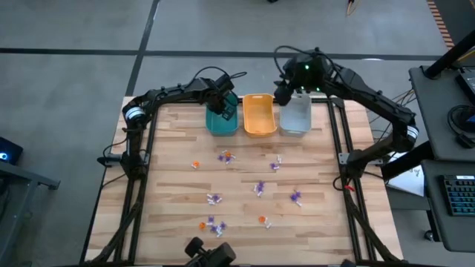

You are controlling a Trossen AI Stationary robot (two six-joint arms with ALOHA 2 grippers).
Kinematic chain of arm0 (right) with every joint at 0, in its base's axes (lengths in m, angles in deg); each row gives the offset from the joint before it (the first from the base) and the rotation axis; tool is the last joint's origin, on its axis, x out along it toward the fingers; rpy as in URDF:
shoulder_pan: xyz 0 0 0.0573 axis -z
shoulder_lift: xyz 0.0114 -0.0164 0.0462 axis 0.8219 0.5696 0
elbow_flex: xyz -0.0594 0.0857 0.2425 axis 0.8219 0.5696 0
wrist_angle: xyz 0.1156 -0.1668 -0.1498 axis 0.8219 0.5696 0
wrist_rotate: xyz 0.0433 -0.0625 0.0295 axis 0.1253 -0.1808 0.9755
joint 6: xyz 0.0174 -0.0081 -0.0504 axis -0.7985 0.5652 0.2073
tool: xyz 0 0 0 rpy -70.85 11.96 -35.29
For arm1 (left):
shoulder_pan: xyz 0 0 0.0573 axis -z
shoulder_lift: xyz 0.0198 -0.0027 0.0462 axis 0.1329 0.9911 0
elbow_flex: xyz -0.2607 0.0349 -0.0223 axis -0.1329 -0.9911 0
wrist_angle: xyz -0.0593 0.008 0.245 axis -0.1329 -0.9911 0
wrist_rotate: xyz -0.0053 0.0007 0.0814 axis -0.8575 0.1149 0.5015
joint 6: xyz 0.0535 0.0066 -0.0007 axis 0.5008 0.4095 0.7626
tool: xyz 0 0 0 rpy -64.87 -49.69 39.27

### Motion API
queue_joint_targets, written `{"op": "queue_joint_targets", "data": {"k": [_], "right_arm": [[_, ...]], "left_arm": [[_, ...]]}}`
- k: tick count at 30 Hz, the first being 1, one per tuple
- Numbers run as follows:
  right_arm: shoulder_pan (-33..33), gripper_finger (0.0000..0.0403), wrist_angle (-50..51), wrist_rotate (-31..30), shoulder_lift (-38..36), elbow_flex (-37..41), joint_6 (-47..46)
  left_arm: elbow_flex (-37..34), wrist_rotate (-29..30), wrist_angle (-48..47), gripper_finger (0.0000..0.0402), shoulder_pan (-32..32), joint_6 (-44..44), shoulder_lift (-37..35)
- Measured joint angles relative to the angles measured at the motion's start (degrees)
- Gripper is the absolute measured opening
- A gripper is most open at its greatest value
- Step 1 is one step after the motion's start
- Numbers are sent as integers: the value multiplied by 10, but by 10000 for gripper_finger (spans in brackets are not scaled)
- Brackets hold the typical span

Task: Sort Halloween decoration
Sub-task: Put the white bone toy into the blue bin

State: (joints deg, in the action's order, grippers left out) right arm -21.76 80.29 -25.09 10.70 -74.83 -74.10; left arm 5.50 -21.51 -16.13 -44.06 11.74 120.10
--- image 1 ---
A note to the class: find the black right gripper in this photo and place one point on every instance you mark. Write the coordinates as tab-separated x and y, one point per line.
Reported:
285	94

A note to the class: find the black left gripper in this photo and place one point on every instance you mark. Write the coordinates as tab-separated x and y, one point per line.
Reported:
219	96

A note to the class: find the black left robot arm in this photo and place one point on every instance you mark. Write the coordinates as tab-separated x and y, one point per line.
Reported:
167	94

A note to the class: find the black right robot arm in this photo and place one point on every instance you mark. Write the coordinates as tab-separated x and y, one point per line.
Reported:
371	96

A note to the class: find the teal plastic bin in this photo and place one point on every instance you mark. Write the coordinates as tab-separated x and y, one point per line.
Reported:
222	128

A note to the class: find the light grey plastic bin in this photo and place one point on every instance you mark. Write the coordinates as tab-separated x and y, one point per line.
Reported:
297	118

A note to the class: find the orange plastic bin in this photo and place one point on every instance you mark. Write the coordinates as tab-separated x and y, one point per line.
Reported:
259	115

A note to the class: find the grey desk top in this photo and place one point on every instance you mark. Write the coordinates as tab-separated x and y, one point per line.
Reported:
438	111
452	230

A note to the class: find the black diagonal pole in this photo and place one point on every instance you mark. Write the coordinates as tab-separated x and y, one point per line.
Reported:
451	55

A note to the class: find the black headphones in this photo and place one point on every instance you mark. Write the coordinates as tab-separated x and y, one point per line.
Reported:
453	120

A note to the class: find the black mat orange striped edge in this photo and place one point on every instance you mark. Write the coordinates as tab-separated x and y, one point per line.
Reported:
439	22

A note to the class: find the black laptop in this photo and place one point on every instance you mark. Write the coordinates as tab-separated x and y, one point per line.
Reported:
468	79

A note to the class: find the black backlit keyboard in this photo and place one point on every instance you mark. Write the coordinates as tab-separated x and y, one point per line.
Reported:
460	194

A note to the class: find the black device blue light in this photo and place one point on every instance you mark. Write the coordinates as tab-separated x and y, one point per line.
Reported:
7	154

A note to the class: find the black aluminium table frame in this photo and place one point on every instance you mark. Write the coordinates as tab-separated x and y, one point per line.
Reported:
337	103

